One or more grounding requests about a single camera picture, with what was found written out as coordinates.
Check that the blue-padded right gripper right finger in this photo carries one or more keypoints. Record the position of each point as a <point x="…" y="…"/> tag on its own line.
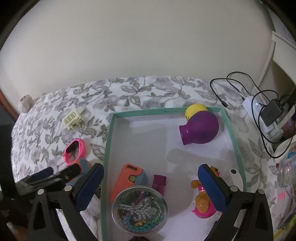
<point x="245" y="215"/>

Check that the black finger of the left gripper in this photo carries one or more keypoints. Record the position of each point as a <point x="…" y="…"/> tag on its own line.
<point x="46" y="179"/>

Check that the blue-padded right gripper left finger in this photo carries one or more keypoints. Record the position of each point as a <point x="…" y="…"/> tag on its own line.
<point x="44" y="223"/>

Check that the magenta comb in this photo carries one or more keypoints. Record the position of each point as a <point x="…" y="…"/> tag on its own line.
<point x="159" y="183"/>

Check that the round clear bead tin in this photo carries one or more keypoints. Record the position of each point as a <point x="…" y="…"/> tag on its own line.
<point x="140" y="210"/>

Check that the purple vase toy yellow base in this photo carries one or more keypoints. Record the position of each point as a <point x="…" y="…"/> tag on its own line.
<point x="202" y="126"/>

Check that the white tag with hole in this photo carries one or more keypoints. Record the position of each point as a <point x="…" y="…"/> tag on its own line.
<point x="236" y="178"/>

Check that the orange pink figurine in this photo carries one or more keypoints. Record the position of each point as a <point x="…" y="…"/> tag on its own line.
<point x="204" y="208"/>

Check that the floral grey white cloth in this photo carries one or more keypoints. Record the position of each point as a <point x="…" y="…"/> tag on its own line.
<point x="39" y="136"/>

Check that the clear plastic bag clutter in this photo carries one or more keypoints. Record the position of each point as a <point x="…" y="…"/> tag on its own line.
<point x="282" y="204"/>

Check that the cream plastic toy chair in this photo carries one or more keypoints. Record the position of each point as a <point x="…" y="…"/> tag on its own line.
<point x="72" y="120"/>

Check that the beige round knob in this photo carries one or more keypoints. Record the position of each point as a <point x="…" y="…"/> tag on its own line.
<point x="25" y="103"/>

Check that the orange blue toy in tray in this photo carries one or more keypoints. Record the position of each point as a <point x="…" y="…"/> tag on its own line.
<point x="129" y="176"/>

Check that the black remote control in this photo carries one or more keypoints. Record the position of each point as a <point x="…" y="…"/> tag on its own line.
<point x="139" y="239"/>

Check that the green-rimmed white tray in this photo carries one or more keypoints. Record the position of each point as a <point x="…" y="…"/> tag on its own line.
<point x="150" y="139"/>

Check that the black power adapter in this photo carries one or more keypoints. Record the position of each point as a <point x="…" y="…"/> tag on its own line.
<point x="271" y="112"/>

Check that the white router box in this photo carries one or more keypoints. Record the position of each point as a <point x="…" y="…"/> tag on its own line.
<point x="255" y="111"/>

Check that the white shelf unit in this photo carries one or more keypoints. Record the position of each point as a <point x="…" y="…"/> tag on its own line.
<point x="279" y="69"/>

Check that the pink plastic ring frame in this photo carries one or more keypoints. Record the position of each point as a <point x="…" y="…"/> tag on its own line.
<point x="74" y="151"/>

